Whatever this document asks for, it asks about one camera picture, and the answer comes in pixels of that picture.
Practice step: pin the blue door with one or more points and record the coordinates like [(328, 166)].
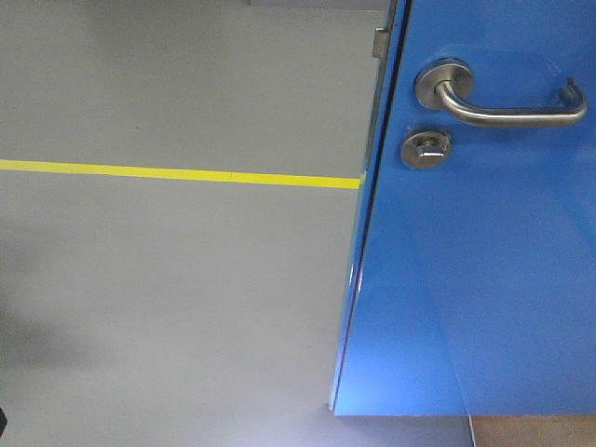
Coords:
[(477, 287)]

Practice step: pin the door latch plate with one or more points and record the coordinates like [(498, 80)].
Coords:
[(380, 42)]

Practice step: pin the yellow floor tape line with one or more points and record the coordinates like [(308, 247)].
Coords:
[(203, 175)]

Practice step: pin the steel lock thumb turn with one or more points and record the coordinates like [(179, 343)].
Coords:
[(426, 148)]

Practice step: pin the plywood base platform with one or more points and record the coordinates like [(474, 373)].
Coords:
[(533, 430)]

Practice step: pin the black robot part left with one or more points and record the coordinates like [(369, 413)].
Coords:
[(3, 422)]

